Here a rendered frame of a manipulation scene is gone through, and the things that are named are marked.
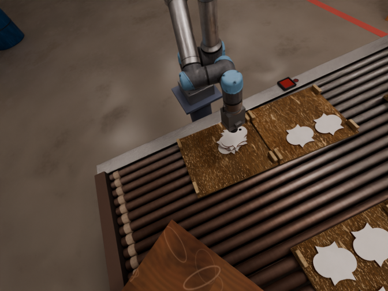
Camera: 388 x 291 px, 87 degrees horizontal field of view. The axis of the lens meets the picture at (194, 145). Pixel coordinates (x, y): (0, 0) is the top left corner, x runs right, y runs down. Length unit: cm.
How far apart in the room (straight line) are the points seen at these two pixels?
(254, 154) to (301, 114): 34
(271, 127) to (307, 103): 25
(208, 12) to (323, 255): 108
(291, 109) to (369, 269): 74
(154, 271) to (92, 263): 141
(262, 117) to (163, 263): 84
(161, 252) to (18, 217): 224
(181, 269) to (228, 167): 48
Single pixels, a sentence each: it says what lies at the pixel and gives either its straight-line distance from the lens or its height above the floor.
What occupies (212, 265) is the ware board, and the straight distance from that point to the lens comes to 82.
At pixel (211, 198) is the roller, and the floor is 92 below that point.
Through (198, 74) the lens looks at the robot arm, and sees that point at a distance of 82.
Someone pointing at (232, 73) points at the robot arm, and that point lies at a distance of 76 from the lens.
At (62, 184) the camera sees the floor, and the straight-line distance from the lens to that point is 271.
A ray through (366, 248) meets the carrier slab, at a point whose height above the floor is 95.
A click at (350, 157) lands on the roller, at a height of 92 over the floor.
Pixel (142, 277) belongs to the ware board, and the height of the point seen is 104.
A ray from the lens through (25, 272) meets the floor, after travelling 264.
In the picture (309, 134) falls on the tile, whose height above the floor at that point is 94.
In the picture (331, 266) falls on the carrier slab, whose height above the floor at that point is 95.
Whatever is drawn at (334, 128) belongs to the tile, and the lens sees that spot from 120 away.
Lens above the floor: 185
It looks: 57 degrees down
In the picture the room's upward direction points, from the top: 19 degrees counter-clockwise
